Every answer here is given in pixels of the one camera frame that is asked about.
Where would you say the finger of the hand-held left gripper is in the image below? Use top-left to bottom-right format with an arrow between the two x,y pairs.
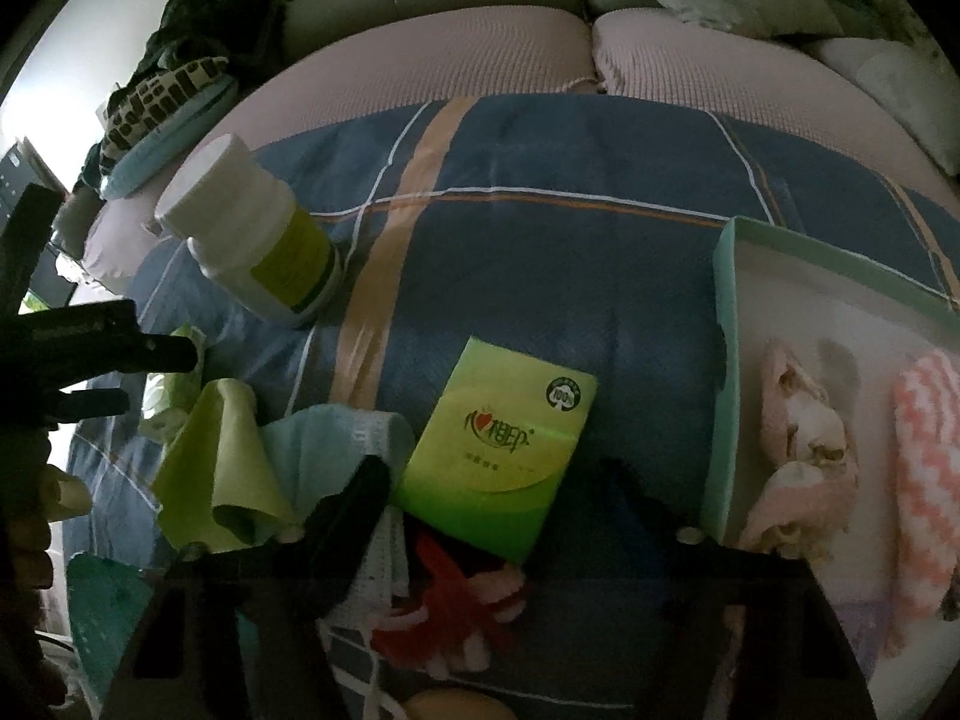
41,388 -> 130,425
0,298 -> 202,391

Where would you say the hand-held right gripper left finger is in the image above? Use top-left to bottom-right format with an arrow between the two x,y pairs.
101,456 -> 392,720

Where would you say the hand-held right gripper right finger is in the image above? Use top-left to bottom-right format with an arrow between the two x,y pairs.
600,457 -> 878,720

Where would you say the green tissue packet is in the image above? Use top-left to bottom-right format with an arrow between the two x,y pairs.
394,336 -> 599,565
139,324 -> 207,443

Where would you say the light blue face mask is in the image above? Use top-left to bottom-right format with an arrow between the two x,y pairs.
259,403 -> 417,627

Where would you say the yellow-green cloth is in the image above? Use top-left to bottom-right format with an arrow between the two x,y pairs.
154,379 -> 301,552

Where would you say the red white yarn knot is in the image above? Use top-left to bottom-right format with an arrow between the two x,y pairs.
367,532 -> 530,680

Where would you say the pale pink soft item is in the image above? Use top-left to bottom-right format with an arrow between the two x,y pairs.
739,341 -> 862,563

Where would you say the beige round sponge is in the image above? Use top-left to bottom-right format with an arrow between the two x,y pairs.
401,690 -> 518,720

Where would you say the white tray with teal rim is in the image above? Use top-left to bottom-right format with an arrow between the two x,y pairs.
701,216 -> 960,720

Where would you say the pink white fluffy cloth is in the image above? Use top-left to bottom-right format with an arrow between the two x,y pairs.
885,349 -> 960,661

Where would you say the person's left hand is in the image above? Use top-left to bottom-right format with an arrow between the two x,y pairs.
0,461 -> 95,698

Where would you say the white plastic bottle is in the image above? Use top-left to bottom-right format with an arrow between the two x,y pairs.
154,133 -> 344,329

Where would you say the teal plastic case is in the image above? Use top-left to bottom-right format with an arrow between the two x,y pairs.
66,551 -> 162,720

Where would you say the blue plaid blanket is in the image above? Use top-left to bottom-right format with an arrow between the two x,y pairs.
64,94 -> 960,720

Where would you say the dark clothing pile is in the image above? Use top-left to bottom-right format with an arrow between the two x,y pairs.
139,0 -> 286,98

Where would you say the pink sofa seat cover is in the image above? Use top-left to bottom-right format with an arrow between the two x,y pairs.
79,6 -> 601,293
592,7 -> 953,188

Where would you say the pale grey pillow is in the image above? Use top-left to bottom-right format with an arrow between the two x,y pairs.
806,36 -> 960,173

